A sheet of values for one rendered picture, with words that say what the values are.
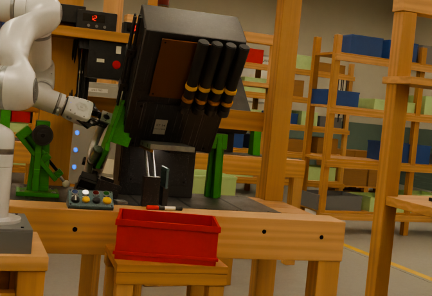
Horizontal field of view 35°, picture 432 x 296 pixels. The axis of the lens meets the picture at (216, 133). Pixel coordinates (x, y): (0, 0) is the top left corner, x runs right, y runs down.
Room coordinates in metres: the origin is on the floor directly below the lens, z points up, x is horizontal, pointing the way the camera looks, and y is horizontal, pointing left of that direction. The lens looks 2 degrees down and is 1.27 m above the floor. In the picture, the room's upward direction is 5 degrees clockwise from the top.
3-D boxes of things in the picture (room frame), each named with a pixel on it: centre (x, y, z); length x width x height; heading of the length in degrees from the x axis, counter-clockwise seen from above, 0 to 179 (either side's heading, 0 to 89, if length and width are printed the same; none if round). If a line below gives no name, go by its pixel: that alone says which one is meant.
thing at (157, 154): (2.79, 0.24, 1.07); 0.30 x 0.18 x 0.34; 107
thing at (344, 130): (10.67, -0.58, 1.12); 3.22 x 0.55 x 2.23; 113
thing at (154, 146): (2.55, 0.20, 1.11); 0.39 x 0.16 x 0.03; 17
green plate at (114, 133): (2.55, 0.36, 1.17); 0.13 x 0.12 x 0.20; 107
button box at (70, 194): (2.29, 0.40, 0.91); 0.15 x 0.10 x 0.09; 107
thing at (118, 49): (2.79, 0.47, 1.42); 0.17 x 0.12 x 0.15; 107
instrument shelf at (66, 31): (2.88, 0.38, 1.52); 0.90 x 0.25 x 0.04; 107
